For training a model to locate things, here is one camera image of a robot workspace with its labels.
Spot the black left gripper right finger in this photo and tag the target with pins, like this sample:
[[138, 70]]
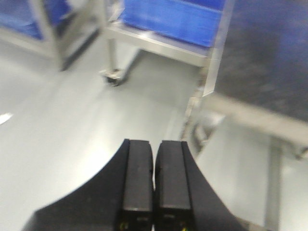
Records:
[[184, 200]]

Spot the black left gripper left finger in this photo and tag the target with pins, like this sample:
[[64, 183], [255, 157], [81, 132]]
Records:
[[118, 198]]

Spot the steel cart with caster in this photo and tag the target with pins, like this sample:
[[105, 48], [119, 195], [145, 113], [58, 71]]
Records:
[[114, 30]]

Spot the blue bin on cart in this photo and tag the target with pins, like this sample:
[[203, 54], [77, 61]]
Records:
[[192, 21]]

